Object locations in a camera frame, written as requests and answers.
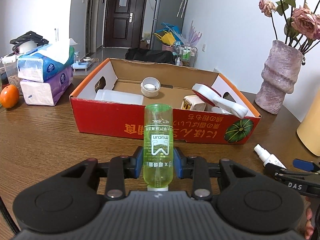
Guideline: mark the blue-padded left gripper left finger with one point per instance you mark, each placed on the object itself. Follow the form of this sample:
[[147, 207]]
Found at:
[[120, 168]]

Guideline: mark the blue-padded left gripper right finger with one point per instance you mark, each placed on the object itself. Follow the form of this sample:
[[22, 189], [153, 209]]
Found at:
[[196, 169]]

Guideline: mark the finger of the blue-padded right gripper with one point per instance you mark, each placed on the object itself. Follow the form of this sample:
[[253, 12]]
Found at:
[[307, 166], [272, 170]]

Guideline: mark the white spray bottle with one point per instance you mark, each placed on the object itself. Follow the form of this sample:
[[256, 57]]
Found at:
[[266, 157]]

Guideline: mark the green transparent bottle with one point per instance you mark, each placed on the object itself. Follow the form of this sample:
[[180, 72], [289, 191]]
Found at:
[[158, 149]]

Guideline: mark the white yellow charger cube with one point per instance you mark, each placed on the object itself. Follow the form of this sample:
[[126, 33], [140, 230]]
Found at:
[[193, 103]]

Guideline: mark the white red handheld mirror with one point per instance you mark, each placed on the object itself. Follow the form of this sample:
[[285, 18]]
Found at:
[[210, 96]]

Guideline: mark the white tape roll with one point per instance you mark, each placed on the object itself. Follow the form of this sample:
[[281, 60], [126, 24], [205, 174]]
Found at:
[[150, 87]]

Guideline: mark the person's right hand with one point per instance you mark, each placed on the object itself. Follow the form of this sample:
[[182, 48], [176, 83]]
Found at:
[[310, 213]]

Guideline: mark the clear plastic container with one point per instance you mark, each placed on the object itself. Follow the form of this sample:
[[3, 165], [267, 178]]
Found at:
[[119, 97]]

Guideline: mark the purple textured vase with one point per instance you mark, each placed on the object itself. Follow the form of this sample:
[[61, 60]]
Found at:
[[280, 73]]

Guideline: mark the purple tissue pack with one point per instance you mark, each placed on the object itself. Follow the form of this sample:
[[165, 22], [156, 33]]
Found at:
[[47, 93]]

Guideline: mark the metal utility cart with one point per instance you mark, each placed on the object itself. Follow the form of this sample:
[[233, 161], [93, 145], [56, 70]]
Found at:
[[185, 55]]

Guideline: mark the black bag on chair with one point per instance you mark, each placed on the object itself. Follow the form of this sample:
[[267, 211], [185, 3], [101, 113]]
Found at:
[[148, 55]]

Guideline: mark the blue tissue pack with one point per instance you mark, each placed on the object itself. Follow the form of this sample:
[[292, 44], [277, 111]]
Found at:
[[46, 61]]

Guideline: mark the orange fruit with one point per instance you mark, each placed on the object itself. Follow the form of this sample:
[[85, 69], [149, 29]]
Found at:
[[9, 96]]

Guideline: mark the yellow bag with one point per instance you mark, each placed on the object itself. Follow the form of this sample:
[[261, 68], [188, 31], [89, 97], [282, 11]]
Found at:
[[167, 39]]

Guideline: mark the dried pink roses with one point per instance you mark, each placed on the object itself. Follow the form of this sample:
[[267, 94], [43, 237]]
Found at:
[[301, 28]]

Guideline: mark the clear lidded storage jar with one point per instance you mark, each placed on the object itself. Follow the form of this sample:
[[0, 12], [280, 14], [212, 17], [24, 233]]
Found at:
[[10, 66]]

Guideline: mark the black device on jar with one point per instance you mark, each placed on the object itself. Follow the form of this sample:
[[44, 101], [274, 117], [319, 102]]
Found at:
[[27, 42]]

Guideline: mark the dark brown entrance door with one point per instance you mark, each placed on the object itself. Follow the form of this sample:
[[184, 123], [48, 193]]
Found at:
[[124, 20]]

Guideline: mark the grey refrigerator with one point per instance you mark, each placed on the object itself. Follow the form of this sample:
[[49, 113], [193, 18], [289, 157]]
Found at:
[[165, 12]]

